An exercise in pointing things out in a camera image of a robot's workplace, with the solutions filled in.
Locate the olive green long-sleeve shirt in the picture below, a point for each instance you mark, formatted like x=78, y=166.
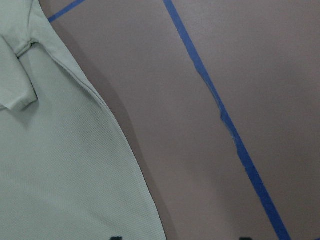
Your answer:
x=67, y=171

